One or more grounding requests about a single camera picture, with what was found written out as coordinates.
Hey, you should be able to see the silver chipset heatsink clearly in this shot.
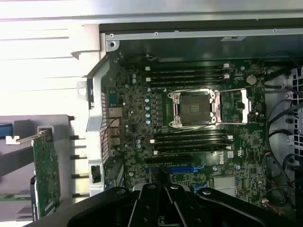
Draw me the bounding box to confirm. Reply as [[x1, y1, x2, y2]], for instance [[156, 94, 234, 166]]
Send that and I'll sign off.
[[213, 176, 237, 196]]

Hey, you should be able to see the short blue expansion slot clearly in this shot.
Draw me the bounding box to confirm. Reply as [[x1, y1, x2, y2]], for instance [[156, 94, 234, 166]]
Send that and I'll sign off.
[[191, 182, 207, 192]]

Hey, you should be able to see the long blue expansion slot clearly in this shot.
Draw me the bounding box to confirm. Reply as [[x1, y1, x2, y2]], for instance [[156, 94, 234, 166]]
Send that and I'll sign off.
[[145, 165, 198, 174]]

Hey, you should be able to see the black RAM slot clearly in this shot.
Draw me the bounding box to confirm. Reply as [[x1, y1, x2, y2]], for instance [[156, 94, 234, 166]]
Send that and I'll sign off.
[[151, 129, 233, 137], [144, 81, 231, 88], [144, 63, 231, 70], [151, 147, 233, 155], [151, 135, 233, 142], [151, 141, 233, 148], [144, 75, 231, 82], [144, 70, 231, 76]]

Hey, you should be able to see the grey printed parts rack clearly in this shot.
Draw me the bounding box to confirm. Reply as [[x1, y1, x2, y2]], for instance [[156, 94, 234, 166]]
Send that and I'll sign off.
[[0, 114, 89, 227]]

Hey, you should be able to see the CPU socket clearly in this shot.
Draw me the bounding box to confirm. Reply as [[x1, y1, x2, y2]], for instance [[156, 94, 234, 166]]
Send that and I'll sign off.
[[167, 88, 220, 130]]

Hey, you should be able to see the metal socket cover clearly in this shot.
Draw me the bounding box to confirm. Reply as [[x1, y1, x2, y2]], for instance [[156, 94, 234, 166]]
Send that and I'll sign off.
[[215, 88, 253, 124]]

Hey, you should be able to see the open dark PC case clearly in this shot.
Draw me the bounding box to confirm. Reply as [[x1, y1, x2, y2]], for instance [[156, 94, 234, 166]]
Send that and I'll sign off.
[[77, 22, 303, 227]]

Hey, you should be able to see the green motherboard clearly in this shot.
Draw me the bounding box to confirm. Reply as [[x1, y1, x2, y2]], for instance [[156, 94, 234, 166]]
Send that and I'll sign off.
[[104, 53, 272, 210]]

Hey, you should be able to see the hard disk drive blue label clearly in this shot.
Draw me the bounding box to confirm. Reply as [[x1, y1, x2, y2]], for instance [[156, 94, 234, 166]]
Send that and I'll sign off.
[[0, 122, 12, 138]]

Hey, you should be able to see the perforated metal drive cage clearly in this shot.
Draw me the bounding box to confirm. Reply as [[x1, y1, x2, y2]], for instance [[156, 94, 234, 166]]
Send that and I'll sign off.
[[264, 63, 303, 154]]

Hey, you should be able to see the thin red wire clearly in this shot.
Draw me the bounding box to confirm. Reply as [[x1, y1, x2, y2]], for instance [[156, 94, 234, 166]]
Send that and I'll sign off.
[[101, 117, 122, 153]]

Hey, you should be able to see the black wire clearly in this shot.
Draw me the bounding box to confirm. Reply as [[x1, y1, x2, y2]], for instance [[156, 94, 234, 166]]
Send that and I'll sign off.
[[267, 129, 294, 153], [265, 98, 303, 126]]

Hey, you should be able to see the wire locking lever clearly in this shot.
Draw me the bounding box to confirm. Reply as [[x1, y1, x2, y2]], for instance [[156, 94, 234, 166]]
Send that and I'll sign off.
[[174, 87, 214, 93], [169, 124, 224, 132]]

